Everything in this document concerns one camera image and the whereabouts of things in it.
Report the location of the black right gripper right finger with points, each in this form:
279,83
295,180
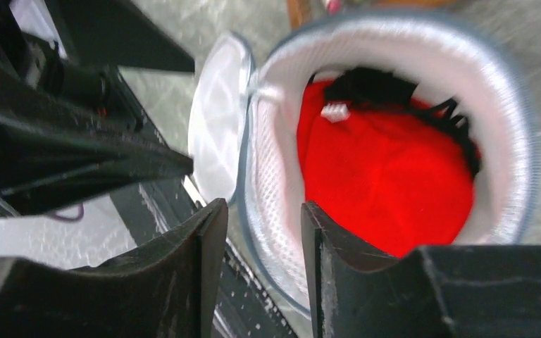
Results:
356,290

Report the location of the red black bra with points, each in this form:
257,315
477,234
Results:
395,171

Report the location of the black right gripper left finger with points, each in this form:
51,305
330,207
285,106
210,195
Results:
166,287

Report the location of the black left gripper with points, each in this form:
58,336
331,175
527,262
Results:
71,132

